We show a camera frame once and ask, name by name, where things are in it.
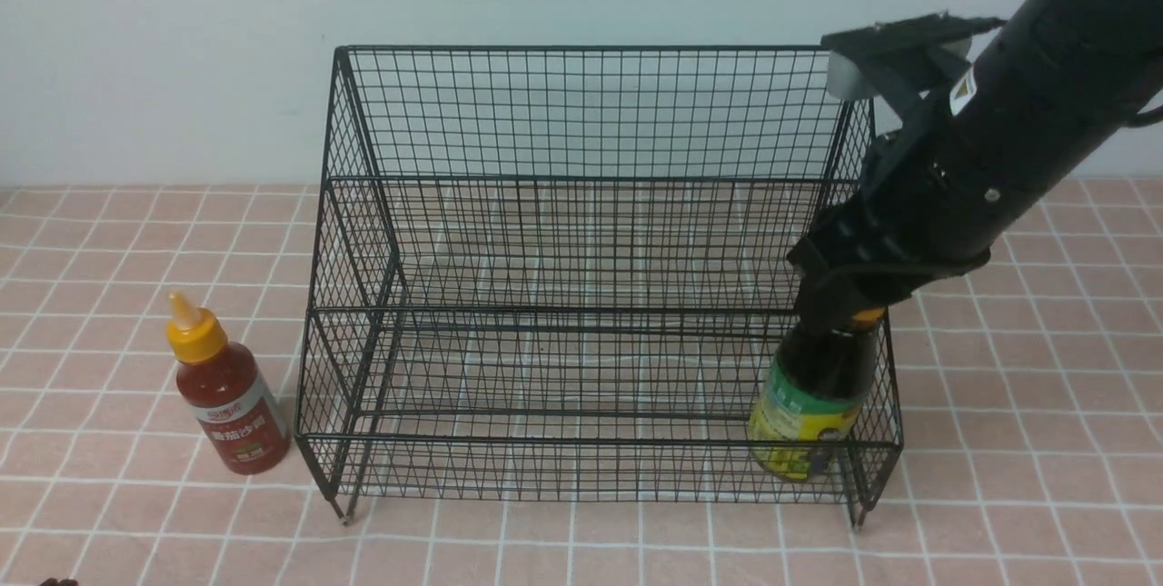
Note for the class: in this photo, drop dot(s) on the dark sauce bottle yellow cap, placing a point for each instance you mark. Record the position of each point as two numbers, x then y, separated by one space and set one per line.
817 385

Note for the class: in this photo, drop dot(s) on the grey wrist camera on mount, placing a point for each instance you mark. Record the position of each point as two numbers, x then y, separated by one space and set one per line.
902 60

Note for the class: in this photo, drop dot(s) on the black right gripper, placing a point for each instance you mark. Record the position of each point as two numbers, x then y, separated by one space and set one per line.
918 216

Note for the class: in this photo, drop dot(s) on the red ketchup squeeze bottle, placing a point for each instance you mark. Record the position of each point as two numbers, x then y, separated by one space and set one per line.
220 381

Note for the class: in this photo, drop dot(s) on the black wire mesh rack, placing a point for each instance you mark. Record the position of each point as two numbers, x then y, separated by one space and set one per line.
557 273

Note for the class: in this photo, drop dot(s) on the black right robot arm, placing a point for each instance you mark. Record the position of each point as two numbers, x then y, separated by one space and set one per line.
994 114

